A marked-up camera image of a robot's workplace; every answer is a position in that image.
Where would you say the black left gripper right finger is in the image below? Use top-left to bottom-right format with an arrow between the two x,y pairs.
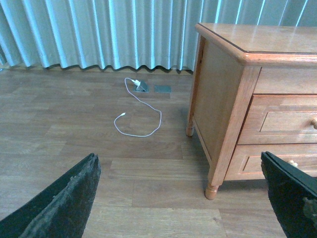
261,151 -> 317,238

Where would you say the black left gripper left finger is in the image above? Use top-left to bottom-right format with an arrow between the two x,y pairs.
0,153 -> 101,238

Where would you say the wooden nightstand cabinet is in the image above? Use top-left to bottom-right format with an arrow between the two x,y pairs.
186,23 -> 317,200

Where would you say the open metal floor socket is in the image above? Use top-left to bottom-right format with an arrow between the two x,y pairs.
133,81 -> 149,92

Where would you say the white plug in floor socket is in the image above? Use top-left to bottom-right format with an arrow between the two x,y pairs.
131,79 -> 141,85

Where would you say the closed metal floor socket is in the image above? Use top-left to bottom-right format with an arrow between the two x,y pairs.
154,85 -> 171,93

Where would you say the light blue pleated curtain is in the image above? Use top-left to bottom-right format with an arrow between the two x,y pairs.
0,0 -> 317,70

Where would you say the white cable on floor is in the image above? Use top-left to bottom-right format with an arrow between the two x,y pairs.
114,77 -> 162,138

